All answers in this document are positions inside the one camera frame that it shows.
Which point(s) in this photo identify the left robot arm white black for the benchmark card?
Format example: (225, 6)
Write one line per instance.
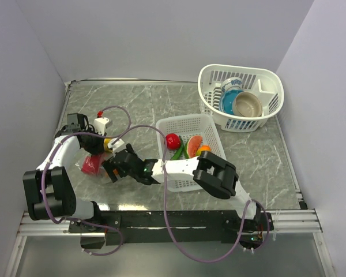
(48, 190)

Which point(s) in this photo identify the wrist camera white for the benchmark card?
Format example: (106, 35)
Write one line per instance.
(101, 124)
(116, 145)

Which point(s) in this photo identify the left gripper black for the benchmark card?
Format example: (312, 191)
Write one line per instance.
(99, 148)

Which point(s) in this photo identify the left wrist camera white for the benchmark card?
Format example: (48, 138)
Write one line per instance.
(101, 124)

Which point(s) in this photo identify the beige bowl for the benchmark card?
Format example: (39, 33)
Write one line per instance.
(247, 105)

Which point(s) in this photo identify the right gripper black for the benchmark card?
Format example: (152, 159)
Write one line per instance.
(111, 167)

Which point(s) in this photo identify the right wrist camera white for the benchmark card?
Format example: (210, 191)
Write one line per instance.
(116, 145)

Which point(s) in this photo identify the red fake pepper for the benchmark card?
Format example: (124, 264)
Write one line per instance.
(173, 141)

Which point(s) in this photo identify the orange green fake mango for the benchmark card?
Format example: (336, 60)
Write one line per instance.
(203, 149)

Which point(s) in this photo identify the fake watermelon slice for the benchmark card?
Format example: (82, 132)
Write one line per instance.
(192, 145)

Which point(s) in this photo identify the white dish rack basket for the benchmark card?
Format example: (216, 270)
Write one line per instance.
(263, 83)

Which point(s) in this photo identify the yellow fake fruit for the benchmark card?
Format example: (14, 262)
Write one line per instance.
(106, 144)

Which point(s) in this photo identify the white perforated flat basket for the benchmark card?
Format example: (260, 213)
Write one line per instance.
(187, 126)

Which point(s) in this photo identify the blue plate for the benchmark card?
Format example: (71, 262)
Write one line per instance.
(227, 100)

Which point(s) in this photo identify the aluminium rail frame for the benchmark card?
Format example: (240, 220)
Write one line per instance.
(285, 221)

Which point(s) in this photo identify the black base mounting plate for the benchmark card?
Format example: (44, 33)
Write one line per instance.
(133, 227)

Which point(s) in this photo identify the blue white patterned cup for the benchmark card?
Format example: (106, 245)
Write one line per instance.
(233, 83)

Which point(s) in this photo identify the clear zip top bag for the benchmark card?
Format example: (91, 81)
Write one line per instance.
(103, 177)

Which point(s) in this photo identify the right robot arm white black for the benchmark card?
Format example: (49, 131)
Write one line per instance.
(210, 172)

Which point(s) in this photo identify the green fake pepper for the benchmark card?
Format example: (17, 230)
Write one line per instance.
(179, 151)

